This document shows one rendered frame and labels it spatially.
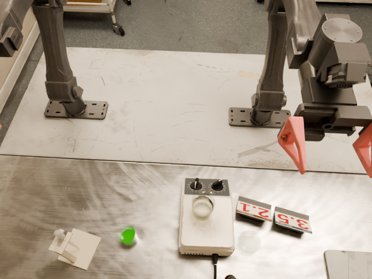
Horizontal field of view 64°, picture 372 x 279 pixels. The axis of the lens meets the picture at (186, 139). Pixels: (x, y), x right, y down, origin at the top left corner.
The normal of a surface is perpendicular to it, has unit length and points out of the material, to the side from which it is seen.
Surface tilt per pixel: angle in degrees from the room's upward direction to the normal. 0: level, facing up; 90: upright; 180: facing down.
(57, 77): 60
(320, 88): 1
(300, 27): 1
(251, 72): 0
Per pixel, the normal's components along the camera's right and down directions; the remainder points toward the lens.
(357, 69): -0.04, 0.07
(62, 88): -0.05, 0.47
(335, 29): 0.00, -0.52
